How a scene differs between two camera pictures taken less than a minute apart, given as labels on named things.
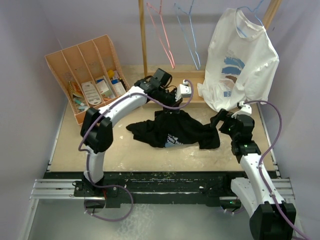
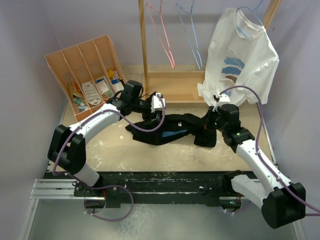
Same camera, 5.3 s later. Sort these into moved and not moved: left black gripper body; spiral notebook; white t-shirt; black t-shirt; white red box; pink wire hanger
Moved: left black gripper body; black t-shirt
Not moved: spiral notebook; white t-shirt; white red box; pink wire hanger
